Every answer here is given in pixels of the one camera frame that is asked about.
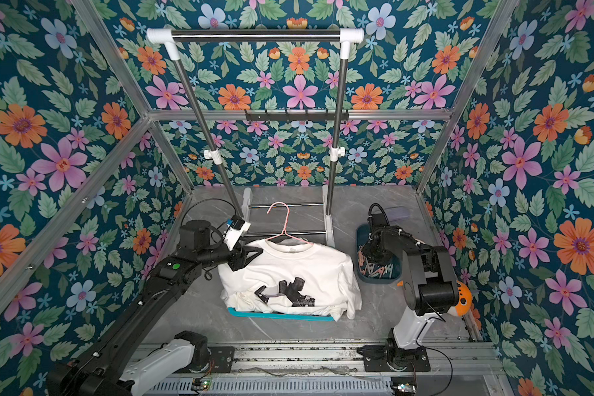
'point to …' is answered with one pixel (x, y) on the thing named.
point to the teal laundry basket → (281, 316)
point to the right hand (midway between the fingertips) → (376, 254)
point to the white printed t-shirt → (293, 275)
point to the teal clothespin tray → (373, 273)
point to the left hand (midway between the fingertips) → (259, 246)
